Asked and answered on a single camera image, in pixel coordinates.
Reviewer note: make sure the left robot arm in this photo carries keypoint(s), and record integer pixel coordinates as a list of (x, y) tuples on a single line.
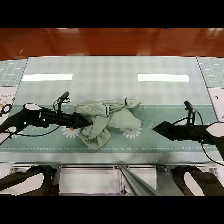
[(23, 116)]

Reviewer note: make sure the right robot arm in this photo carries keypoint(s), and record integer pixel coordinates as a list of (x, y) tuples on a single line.
[(210, 133)]

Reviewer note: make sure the silver frame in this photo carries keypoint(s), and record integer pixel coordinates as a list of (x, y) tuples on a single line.
[(100, 178)]

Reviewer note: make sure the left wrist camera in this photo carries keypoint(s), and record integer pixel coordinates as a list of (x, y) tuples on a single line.
[(62, 98)]

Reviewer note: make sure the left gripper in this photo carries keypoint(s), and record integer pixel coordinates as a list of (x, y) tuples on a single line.
[(74, 120)]

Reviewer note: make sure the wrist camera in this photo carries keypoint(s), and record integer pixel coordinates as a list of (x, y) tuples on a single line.
[(62, 98), (189, 110)]

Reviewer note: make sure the pale green shirt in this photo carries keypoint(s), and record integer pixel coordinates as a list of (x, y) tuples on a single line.
[(121, 120)]

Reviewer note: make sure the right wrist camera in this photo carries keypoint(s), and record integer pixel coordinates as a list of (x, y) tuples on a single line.
[(189, 110)]

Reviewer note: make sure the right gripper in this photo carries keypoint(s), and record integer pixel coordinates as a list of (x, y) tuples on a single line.
[(173, 130)]

